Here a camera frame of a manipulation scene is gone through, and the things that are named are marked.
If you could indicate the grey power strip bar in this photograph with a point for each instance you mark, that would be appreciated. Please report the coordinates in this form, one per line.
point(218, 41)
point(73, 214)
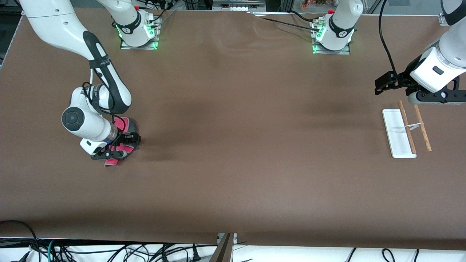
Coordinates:
point(238, 7)

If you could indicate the colourful small objects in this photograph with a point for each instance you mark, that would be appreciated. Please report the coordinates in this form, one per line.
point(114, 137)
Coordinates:
point(309, 4)

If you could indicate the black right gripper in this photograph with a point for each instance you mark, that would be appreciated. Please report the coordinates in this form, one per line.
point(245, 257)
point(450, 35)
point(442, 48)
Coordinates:
point(128, 139)

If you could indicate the small metal bracket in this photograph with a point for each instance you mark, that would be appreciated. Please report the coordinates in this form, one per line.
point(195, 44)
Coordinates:
point(235, 238)

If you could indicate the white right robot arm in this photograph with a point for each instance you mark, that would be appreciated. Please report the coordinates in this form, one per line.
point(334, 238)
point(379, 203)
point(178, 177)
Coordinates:
point(54, 22)

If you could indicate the brown table leg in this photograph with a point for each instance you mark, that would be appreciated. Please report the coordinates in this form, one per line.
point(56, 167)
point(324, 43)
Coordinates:
point(224, 253)

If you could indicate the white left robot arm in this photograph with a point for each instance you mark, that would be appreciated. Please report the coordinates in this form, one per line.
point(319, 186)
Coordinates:
point(453, 47)

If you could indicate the brown table cover sheet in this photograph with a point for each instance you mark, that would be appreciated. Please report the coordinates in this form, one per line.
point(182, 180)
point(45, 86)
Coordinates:
point(233, 145)

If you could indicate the pink and grey towel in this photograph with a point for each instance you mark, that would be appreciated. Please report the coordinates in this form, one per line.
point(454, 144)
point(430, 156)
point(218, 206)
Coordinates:
point(111, 162)

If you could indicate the aluminium frame profile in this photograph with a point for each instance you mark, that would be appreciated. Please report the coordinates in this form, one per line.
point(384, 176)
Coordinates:
point(442, 20)

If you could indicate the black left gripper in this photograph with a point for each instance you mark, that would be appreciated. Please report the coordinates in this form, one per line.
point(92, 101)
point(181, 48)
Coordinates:
point(403, 79)

